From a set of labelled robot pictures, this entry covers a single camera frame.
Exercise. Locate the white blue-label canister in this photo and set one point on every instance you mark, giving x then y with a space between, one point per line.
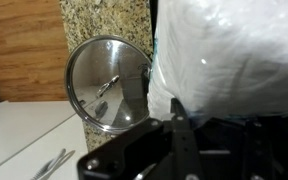
234 50

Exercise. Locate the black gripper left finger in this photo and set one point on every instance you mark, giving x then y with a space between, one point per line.
144 150

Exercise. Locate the steel pot lid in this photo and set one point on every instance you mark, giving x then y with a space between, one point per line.
84 66

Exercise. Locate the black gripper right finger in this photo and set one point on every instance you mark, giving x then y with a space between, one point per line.
274 156

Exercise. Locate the white drawer cabinet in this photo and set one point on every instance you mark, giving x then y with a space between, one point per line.
17 133

